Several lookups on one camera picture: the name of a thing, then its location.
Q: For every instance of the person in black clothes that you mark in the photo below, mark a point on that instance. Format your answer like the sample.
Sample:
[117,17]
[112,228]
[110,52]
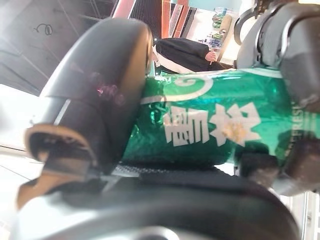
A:
[185,52]

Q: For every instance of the shelf with colourful goods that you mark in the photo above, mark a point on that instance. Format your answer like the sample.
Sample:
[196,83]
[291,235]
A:
[217,27]

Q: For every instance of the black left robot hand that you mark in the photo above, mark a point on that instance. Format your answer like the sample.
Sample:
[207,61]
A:
[100,75]

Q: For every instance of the green beer can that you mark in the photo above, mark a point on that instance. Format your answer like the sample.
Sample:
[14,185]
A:
[200,100]

